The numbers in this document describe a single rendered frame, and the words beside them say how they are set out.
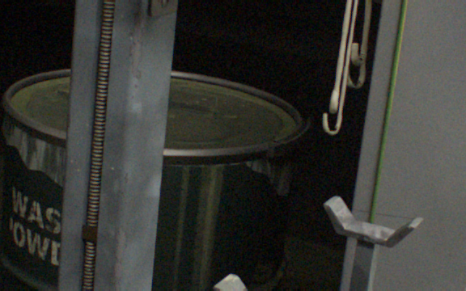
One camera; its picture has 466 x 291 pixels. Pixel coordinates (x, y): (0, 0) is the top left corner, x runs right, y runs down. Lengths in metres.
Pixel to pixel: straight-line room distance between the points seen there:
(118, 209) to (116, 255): 0.04
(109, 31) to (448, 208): 0.58
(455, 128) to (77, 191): 0.53
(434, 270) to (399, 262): 0.04
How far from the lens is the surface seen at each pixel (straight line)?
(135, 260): 0.84
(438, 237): 1.25
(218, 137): 1.88
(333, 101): 1.25
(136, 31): 0.76
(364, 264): 0.87
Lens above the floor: 1.40
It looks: 17 degrees down
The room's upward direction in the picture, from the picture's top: 6 degrees clockwise
